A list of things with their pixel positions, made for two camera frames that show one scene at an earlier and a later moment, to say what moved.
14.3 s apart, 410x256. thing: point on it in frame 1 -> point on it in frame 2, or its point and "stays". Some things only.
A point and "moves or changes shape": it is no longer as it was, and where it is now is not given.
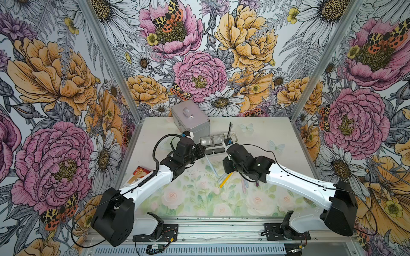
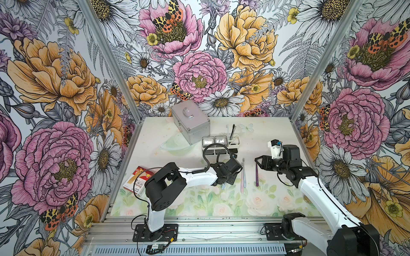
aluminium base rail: (227, 236) stays
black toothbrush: (229, 130) moves or changes shape
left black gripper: (200, 149) -> (231, 180)
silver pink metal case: (187, 116) stays
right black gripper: (228, 168) -> (266, 162)
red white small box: (139, 173) stays
